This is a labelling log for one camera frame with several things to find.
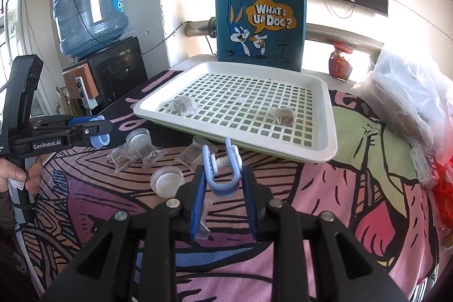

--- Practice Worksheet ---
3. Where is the light blue clip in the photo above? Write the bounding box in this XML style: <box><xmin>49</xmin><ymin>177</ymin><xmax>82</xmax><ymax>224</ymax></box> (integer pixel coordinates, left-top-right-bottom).
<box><xmin>203</xmin><ymin>138</ymin><xmax>243</xmax><ymax>197</ymax></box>

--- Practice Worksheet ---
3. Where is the round clear lid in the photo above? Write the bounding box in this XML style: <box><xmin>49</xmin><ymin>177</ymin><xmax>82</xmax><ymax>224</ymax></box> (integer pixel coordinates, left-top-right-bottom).
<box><xmin>150</xmin><ymin>166</ymin><xmax>185</xmax><ymax>198</ymax></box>
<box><xmin>126</xmin><ymin>128</ymin><xmax>152</xmax><ymax>151</ymax></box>

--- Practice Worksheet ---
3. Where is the light blue plastic holder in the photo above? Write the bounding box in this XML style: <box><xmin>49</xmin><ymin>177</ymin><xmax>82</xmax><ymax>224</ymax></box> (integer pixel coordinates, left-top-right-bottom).
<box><xmin>90</xmin><ymin>119</ymin><xmax>113</xmax><ymax>149</ymax></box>

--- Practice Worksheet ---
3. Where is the person's left hand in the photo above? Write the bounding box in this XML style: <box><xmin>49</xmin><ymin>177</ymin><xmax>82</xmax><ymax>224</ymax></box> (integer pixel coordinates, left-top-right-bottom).
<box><xmin>0</xmin><ymin>157</ymin><xmax>43</xmax><ymax>195</ymax></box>

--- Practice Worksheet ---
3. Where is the black cabinet box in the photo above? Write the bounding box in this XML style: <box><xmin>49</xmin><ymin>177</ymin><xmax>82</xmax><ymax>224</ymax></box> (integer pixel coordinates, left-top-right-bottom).
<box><xmin>62</xmin><ymin>36</ymin><xmax>148</xmax><ymax>109</ymax></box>

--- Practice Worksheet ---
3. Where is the white perforated plastic tray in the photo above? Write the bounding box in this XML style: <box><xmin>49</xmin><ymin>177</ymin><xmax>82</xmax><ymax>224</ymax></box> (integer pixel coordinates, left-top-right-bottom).
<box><xmin>134</xmin><ymin>61</ymin><xmax>338</xmax><ymax>162</ymax></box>

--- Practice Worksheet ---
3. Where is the red glass jar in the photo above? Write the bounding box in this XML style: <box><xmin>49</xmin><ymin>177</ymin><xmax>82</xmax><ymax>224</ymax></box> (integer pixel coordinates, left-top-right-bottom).
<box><xmin>329</xmin><ymin>43</ymin><xmax>352</xmax><ymax>81</ymax></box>

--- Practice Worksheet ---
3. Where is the teal Bugs Bunny tote bag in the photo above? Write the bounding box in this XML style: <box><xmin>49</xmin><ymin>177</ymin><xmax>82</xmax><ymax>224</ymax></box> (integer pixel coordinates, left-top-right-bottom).
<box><xmin>215</xmin><ymin>0</ymin><xmax>307</xmax><ymax>72</ymax></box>

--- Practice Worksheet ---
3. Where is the clear plastic bag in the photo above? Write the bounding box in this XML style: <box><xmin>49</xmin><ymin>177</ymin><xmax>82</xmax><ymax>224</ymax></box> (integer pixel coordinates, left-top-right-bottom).
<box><xmin>352</xmin><ymin>51</ymin><xmax>452</xmax><ymax>166</ymax></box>

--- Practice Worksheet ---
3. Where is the red plastic bag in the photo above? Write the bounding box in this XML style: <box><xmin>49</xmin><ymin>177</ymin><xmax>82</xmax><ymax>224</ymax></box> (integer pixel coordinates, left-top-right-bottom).
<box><xmin>433</xmin><ymin>159</ymin><xmax>452</xmax><ymax>248</ymax></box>

